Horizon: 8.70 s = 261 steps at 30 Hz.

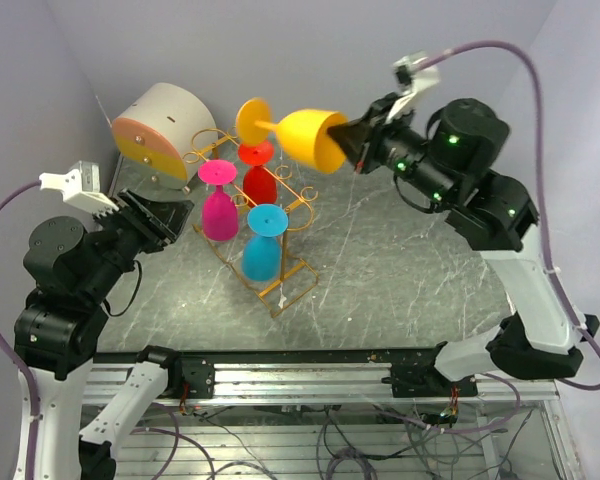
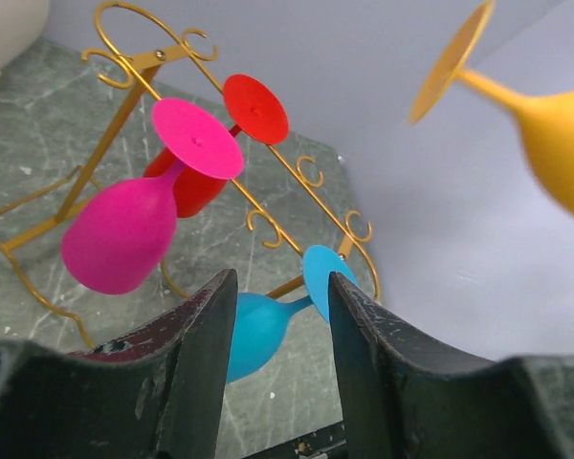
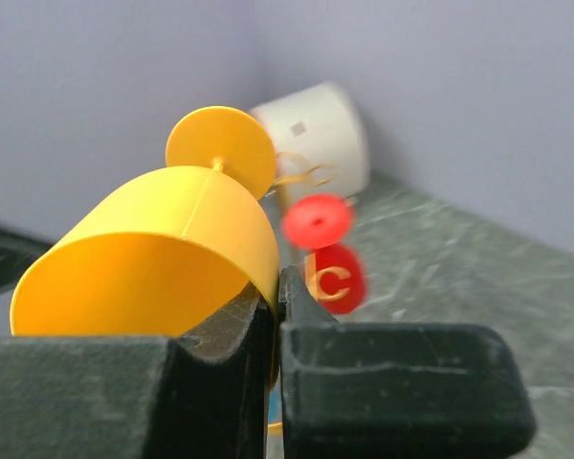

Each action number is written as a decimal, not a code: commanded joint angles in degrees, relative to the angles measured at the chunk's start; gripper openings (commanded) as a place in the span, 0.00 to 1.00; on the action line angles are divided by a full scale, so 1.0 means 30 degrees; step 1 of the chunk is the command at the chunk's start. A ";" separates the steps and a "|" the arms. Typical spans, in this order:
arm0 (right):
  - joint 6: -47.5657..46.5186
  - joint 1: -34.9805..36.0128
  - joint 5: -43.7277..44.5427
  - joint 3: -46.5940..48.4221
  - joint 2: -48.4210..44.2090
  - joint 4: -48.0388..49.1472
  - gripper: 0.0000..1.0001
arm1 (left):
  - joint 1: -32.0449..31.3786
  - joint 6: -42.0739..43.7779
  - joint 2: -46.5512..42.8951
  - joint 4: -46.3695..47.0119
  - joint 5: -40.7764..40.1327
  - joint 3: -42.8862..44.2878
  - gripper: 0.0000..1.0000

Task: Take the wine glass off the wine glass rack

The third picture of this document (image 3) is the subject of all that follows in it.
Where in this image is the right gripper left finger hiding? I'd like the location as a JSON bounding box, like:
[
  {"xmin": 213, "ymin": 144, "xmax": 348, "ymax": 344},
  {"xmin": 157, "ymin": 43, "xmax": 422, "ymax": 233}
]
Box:
[{"xmin": 0, "ymin": 287, "xmax": 274, "ymax": 458}]

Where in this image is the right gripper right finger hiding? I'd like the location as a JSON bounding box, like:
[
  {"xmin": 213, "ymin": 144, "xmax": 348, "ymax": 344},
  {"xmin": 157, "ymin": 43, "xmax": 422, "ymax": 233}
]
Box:
[{"xmin": 278, "ymin": 267, "xmax": 537, "ymax": 458}]

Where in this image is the red plastic wine glass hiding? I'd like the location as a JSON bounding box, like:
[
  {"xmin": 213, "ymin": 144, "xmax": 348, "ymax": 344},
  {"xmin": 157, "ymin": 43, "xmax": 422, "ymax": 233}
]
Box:
[{"xmin": 281, "ymin": 194, "xmax": 367, "ymax": 316}]

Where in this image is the yellow plastic wine glass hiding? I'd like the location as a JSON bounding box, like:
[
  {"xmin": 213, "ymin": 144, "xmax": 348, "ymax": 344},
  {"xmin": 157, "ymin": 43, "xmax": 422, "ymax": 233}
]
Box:
[{"xmin": 9, "ymin": 105, "xmax": 281, "ymax": 398}]

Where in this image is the round white drawer box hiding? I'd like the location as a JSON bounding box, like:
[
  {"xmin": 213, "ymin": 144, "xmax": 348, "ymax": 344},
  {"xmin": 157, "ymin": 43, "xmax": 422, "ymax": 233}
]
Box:
[{"xmin": 250, "ymin": 81, "xmax": 370, "ymax": 204}]

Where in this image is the gold wire glass rack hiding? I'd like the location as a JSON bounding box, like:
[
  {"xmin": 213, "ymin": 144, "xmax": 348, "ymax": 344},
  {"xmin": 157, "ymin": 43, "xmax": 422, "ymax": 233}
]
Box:
[{"xmin": 265, "ymin": 151, "xmax": 355, "ymax": 435}]

